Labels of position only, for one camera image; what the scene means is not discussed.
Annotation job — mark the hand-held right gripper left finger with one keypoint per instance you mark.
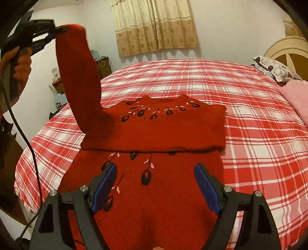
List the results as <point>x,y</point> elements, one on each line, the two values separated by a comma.
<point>106,184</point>

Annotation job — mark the red towel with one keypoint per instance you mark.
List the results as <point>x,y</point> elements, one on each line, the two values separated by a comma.
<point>156,134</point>

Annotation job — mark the red plaid bed cover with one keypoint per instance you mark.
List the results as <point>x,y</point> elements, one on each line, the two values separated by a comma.
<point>192,79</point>

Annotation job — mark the patterned grey white pillow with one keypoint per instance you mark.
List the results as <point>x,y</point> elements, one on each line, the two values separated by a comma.
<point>274,67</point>

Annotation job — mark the cream wooden headboard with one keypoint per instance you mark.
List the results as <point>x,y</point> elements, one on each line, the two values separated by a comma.
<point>276,49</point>

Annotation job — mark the long beige floral curtain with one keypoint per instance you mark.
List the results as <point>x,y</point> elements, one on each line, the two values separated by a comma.
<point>292,28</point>

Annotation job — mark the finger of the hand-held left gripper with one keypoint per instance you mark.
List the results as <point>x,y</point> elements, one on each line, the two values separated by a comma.
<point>61,29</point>
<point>41,44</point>

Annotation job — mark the pink blanket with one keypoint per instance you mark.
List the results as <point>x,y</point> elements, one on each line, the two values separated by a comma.
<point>296,98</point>

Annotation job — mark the wooden side table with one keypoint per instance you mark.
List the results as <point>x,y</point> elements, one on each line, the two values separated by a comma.
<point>104,68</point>

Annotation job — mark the person's left hand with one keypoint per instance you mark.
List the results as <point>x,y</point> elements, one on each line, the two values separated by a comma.
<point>24,65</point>

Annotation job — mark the short beige floral curtain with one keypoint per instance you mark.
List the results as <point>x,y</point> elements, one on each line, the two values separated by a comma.
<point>154,24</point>

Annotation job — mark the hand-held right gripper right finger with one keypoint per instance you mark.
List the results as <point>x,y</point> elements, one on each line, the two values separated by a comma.
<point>207,190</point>

